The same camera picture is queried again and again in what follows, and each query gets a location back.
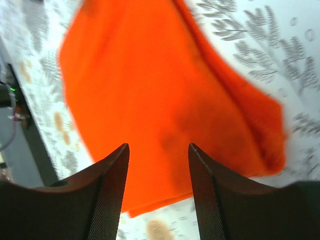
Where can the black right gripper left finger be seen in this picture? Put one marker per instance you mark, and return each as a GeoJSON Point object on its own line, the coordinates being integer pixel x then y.
{"type": "Point", "coordinates": [84, 206]}

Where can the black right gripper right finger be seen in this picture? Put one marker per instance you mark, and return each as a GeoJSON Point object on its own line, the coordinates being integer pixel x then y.
{"type": "Point", "coordinates": [230, 206]}

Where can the orange t shirt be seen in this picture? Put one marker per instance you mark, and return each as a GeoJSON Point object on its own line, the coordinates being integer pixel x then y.
{"type": "Point", "coordinates": [141, 72]}

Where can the black front table strip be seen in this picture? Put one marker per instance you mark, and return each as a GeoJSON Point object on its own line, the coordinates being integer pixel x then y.
{"type": "Point", "coordinates": [31, 133]}

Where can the floral table mat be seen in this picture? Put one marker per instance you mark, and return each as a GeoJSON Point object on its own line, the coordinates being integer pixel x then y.
{"type": "Point", "coordinates": [275, 44]}

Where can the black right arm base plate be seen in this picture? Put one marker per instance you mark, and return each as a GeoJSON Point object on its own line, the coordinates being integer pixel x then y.
{"type": "Point", "coordinates": [13, 98]}

